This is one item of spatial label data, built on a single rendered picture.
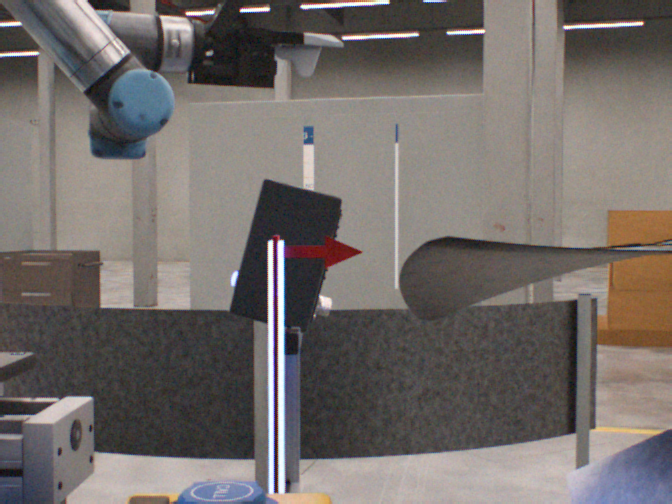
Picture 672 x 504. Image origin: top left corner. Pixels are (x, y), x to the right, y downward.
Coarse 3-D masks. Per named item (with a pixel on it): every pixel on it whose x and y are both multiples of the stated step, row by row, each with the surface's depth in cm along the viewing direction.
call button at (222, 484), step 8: (224, 480) 44; (232, 480) 44; (192, 488) 42; (200, 488) 42; (208, 488) 42; (216, 488) 42; (224, 488) 42; (232, 488) 42; (240, 488) 42; (248, 488) 42; (256, 488) 42; (184, 496) 41; (192, 496) 41; (200, 496) 41; (208, 496) 41; (216, 496) 41; (224, 496) 41; (232, 496) 41; (240, 496) 41; (248, 496) 41; (256, 496) 41; (264, 496) 42
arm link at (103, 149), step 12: (96, 108) 116; (96, 120) 118; (96, 132) 120; (108, 132) 116; (96, 144) 120; (108, 144) 120; (120, 144) 120; (132, 144) 120; (144, 144) 123; (96, 156) 121; (108, 156) 120; (120, 156) 120; (132, 156) 121; (144, 156) 124
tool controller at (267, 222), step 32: (288, 192) 123; (320, 192) 124; (256, 224) 123; (288, 224) 123; (320, 224) 123; (256, 256) 123; (256, 288) 124; (288, 288) 124; (320, 288) 125; (256, 320) 124; (288, 320) 124
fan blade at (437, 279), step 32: (416, 256) 61; (448, 256) 61; (480, 256) 61; (512, 256) 61; (544, 256) 61; (576, 256) 62; (608, 256) 64; (640, 256) 72; (416, 288) 70; (448, 288) 71; (480, 288) 73; (512, 288) 76
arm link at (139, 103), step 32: (0, 0) 105; (32, 0) 103; (64, 0) 104; (32, 32) 106; (64, 32) 105; (96, 32) 106; (64, 64) 107; (96, 64) 106; (128, 64) 108; (96, 96) 108; (128, 96) 106; (160, 96) 107; (128, 128) 107; (160, 128) 108
